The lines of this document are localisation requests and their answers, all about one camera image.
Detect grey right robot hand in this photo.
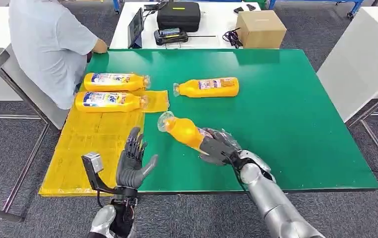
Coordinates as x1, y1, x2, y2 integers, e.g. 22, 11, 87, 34
198, 127, 242, 167

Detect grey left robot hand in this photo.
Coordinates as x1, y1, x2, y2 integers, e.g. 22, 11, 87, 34
116, 127, 159, 189

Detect orange drink bottle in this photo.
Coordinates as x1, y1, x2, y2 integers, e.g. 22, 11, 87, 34
83, 72, 151, 92
74, 91, 149, 114
157, 111, 216, 156
172, 77, 240, 99

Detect large yellow sheet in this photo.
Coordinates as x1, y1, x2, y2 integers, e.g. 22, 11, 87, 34
39, 82, 146, 198

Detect small yellow plastic sheet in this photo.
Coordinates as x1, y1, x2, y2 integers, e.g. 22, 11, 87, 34
142, 90, 170, 114

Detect green table mat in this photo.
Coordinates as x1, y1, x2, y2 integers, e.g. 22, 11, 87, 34
85, 48, 378, 193

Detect black handheld controller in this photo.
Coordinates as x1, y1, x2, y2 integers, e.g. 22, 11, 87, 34
153, 28, 189, 46

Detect light grey table steel legs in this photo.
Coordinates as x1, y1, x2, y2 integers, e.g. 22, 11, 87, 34
0, 44, 70, 224

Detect cardboard box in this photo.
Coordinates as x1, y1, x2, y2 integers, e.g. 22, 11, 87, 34
236, 10, 288, 49

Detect black carrying case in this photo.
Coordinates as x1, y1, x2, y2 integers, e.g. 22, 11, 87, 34
156, 1, 202, 33

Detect black tablet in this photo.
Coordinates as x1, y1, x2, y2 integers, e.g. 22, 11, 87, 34
127, 7, 145, 49

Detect person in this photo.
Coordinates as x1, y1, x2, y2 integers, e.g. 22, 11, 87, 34
8, 0, 108, 111

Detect green panel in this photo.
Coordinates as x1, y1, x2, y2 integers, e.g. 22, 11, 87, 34
244, 0, 269, 9

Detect pale grey table steel legs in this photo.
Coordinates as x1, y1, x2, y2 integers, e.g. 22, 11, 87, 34
316, 6, 378, 175

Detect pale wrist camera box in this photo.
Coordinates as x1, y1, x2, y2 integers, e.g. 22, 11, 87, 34
81, 152, 105, 174

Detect black camera bracket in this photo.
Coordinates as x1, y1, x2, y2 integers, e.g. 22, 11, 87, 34
82, 157, 119, 195

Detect black cable bundle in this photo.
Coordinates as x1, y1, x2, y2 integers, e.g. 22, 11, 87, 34
222, 27, 244, 49

